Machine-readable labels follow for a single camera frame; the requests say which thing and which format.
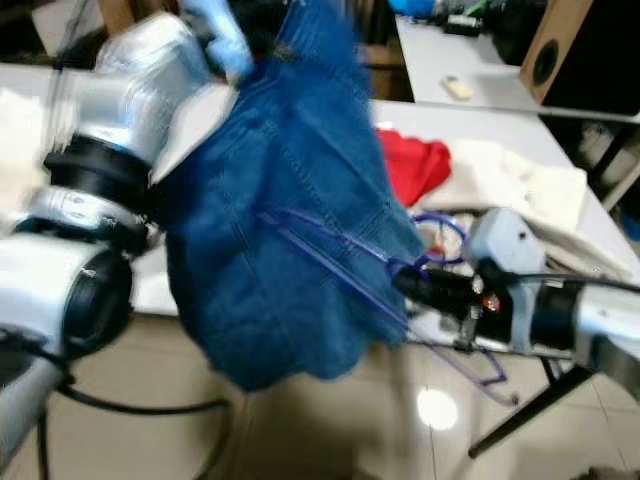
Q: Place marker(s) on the small beige block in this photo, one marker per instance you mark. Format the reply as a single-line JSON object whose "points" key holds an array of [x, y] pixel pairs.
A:
{"points": [[458, 88]]}

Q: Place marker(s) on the white table with black legs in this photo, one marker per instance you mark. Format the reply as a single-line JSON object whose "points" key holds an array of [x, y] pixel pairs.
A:
{"points": [[490, 125]]}

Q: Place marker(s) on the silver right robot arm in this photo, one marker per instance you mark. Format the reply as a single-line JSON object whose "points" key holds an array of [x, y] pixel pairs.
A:
{"points": [[600, 320]]}

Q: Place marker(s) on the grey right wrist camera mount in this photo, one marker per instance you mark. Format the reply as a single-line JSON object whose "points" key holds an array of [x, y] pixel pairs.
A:
{"points": [[505, 245]]}

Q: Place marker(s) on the wooden loudspeaker box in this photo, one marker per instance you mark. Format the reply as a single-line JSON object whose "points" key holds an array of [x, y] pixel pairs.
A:
{"points": [[555, 45]]}

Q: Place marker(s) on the blue plastic clothes hanger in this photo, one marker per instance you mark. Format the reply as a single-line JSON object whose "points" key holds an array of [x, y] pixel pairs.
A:
{"points": [[330, 238]]}

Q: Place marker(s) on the white desk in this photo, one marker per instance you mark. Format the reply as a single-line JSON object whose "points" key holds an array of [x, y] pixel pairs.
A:
{"points": [[490, 60]]}

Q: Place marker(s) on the blue plastic object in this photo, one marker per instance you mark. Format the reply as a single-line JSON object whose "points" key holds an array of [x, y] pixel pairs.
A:
{"points": [[412, 6]]}

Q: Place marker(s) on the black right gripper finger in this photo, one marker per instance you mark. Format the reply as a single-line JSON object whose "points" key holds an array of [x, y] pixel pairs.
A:
{"points": [[422, 292], [420, 272]]}

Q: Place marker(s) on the cream crumpled garment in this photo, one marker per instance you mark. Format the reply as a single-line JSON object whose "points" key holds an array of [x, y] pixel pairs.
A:
{"points": [[510, 175]]}

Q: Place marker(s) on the blue denim garment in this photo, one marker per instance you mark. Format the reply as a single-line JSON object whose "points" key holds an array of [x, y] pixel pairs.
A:
{"points": [[280, 200]]}

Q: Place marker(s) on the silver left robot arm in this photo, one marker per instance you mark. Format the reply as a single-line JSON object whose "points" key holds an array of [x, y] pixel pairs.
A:
{"points": [[80, 290]]}

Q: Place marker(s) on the red cloth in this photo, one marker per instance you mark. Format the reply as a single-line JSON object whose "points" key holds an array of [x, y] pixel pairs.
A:
{"points": [[410, 165]]}

